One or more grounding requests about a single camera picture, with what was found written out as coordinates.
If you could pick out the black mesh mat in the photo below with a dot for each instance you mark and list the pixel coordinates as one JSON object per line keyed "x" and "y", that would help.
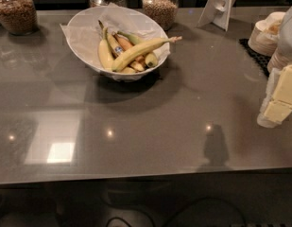
{"x": 261, "y": 60}

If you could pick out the left yellow banana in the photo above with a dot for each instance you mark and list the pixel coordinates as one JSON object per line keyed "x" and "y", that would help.
{"x": 104, "y": 52}

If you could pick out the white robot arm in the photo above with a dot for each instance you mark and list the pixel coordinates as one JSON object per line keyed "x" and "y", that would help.
{"x": 283, "y": 53}

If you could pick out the glass jar of grains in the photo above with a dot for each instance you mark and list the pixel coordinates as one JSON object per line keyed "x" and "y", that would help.
{"x": 18, "y": 17}
{"x": 163, "y": 12}

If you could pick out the orange-tinted middle banana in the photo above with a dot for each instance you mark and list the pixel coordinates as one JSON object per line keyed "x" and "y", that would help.
{"x": 139, "y": 62}

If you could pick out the large top yellow banana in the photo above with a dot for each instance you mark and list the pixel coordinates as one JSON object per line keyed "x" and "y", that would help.
{"x": 143, "y": 48}

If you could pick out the white oval bowl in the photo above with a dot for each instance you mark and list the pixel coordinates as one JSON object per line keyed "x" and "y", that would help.
{"x": 84, "y": 38}

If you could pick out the left glass jar of grains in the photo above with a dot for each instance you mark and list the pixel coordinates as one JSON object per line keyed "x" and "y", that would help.
{"x": 18, "y": 17}

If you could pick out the banana with blue sticker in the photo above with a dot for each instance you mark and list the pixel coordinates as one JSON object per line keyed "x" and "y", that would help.
{"x": 117, "y": 50}

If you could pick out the right glass jar of grains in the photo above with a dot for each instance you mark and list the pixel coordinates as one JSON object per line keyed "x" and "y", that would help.
{"x": 163, "y": 12}

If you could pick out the white folded card stand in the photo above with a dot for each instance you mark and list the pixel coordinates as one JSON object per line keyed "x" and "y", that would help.
{"x": 216, "y": 12}

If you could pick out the white paper bowl liner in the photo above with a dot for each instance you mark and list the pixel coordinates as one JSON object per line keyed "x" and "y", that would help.
{"x": 89, "y": 29}

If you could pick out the green-tipped right banana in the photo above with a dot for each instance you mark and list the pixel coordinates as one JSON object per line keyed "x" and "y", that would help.
{"x": 151, "y": 59}

